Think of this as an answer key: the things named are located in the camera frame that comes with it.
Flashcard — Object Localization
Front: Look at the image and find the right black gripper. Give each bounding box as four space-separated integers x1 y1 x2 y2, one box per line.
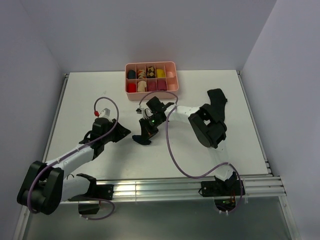
139 115 164 144

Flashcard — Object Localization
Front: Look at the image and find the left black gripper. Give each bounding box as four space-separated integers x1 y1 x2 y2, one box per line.
102 118 131 144

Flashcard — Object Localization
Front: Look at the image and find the maroon purple striped sock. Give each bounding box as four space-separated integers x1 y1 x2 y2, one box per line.
157 79 168 91

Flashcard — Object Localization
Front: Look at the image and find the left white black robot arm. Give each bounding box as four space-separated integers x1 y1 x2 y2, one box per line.
16 117 131 215

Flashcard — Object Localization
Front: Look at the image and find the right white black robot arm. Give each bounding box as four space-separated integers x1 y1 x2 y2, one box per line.
132 96 239 195

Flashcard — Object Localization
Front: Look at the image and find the beige patterned rolled sock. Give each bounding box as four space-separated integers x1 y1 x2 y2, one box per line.
137 80 147 93

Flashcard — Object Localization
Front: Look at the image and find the red rolled sock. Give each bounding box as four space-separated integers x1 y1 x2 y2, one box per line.
126 83 137 93

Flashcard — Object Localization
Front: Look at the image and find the maroon rolled sock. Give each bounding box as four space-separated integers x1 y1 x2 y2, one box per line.
147 80 157 92

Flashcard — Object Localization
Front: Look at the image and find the pink divided organizer box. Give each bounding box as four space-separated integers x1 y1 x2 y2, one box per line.
124 61 179 101

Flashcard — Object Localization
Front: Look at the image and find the brown cream patterned rolled sock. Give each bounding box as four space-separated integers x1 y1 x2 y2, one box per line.
137 69 146 79

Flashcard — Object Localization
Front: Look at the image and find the brown checkered rolled sock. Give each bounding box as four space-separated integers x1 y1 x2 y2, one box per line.
146 66 156 78

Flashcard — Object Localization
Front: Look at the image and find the yellow rolled sock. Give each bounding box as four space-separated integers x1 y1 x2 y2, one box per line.
156 68 166 78

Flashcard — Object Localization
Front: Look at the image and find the dark navy rolled sock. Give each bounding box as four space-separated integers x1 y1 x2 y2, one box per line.
127 69 136 79

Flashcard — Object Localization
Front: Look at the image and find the black sock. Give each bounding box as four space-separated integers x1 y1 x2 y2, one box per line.
207 88 228 121

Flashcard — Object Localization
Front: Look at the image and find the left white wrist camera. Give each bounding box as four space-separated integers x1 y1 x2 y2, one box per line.
94 108 111 119

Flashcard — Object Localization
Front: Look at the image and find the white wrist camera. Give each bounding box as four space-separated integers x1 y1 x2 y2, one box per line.
136 106 148 119
94 108 111 119

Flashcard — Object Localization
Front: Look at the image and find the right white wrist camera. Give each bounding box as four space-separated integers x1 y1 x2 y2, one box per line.
136 106 148 119

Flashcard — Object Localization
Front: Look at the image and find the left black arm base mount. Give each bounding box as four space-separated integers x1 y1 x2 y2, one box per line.
67 184 116 221

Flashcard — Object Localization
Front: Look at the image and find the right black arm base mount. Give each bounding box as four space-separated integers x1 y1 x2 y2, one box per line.
198 178 245 212

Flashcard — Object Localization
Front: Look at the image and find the aluminium frame rail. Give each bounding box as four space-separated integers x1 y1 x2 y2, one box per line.
97 177 286 202

